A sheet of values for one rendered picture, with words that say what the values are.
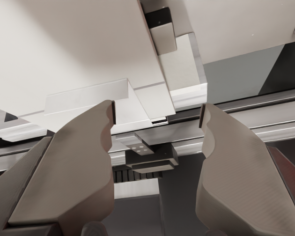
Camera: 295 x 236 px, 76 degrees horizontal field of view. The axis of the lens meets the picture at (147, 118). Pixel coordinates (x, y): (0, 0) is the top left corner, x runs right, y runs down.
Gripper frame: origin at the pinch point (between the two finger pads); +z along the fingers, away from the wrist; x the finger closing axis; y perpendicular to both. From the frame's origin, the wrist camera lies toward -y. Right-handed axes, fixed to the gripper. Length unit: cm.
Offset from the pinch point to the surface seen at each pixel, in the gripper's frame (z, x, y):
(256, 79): 198, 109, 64
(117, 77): 6.0, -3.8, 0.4
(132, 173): 35, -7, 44
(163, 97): 9.2, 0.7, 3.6
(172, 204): 33, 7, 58
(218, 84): 195, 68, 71
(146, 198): 4.6, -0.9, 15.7
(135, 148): 19.6, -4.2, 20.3
